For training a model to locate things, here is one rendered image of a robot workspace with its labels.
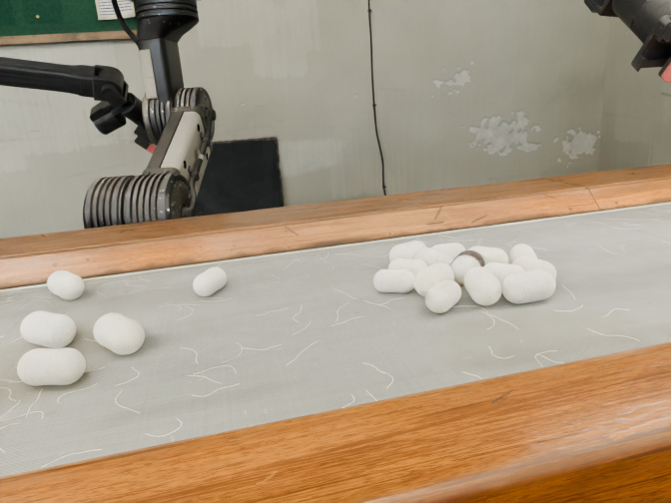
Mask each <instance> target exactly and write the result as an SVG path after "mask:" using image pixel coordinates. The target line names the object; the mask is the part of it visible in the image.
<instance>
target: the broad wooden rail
mask: <svg viewBox="0 0 671 503"><path fill-rule="evenodd" d="M670 202H671V164H665V165H656V166H647V167H638V168H629V169H620V170H611V171H602V172H593V173H584V174H575V175H566V176H557V177H549V178H540V179H531V180H522V181H513V182H504V183H495V184H486V185H477V186H468V187H459V188H450V189H441V190H432V191H423V192H414V193H405V194H396V195H387V196H378V197H370V198H361V199H352V200H343V201H334V202H325V203H316V204H307V205H298V206H289V207H280V208H271V209H262V210H254V211H247V212H237V213H226V214H217V215H208V216H199V217H190V218H181V219H173V220H164V221H155V222H146V223H137V224H128V225H119V226H110V227H101V228H92V229H83V230H74V231H65V232H56V233H47V234H39V235H30V236H21V237H12V238H3V239H0V289H8V288H16V287H23V286H31V285H38V284H46V283H47V280H48V278H49V276H50V275H51V274H52V273H53V272H55V271H57V270H66V271H68V272H70V273H72V274H76V275H78V276H79V277H80V278H81V279H84V278H92V277H99V276H107V275H115V274H122V273H130V272H138V271H145V270H153V269H160V268H168V267H176V266H183V265H191V264H199V263H206V262H214V261H221V260H229V259H237V258H244V257H252V256H260V255H267V254H275V253H282V252H297V251H304V250H312V249H320V248H327V247H335V246H342V245H350V244H358V243H365V242H373V241H381V240H388V239H396V238H403V237H411V236H419V235H426V234H434V233H442V232H449V231H457V230H464V229H472V228H480V227H487V226H495V225H503V224H510V223H518V222H526V221H533V220H541V219H548V218H556V217H564V216H571V215H579V214H587V213H594V212H602V211H609V210H617V209H625V208H632V207H640V206H648V205H655V204H663V203H670Z"/></svg>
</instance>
